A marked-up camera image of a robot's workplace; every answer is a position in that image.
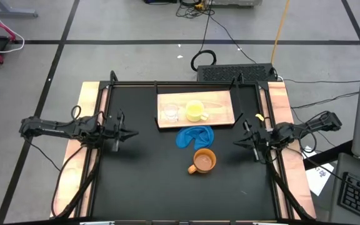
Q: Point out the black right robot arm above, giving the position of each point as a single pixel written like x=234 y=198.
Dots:
x=317 y=123

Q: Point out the black device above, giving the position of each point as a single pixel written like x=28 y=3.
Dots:
x=159 y=1

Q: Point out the orange mug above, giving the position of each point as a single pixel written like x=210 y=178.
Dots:
x=203 y=162

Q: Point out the grey equipment box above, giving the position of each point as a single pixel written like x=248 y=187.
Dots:
x=236 y=2

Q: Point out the black table frame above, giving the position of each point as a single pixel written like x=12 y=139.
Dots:
x=130 y=83

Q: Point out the clear plastic cup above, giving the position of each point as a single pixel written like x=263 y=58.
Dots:
x=171 y=112

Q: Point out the wooden table side panel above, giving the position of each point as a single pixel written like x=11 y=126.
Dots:
x=89 y=93
x=278 y=93

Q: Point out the yellow plastic cup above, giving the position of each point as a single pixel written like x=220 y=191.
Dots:
x=194 y=110

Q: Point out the yellow tag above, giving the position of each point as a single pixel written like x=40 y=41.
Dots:
x=259 y=117

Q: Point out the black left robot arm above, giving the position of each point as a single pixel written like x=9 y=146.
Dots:
x=48 y=128

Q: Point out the grey metal stand leg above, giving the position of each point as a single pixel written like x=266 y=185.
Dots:
x=11 y=12

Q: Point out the black metal bar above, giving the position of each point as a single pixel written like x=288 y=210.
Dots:
x=323 y=157

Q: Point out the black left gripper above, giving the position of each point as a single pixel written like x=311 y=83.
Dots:
x=117 y=134

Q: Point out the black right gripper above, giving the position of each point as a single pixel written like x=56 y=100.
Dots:
x=262 y=139

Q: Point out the black keyboard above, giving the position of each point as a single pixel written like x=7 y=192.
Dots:
x=359 y=197

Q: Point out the silver metal bracket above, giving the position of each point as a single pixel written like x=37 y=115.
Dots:
x=97 y=223
x=266 y=223

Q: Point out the blue cloth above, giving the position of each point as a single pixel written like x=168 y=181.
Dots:
x=198 y=136

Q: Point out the black mesh computer case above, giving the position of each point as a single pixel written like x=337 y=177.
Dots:
x=236 y=72

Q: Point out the wooden cutting board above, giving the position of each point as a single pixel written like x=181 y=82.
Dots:
x=220 y=106

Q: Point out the white paper sheet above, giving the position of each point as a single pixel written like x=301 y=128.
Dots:
x=319 y=179

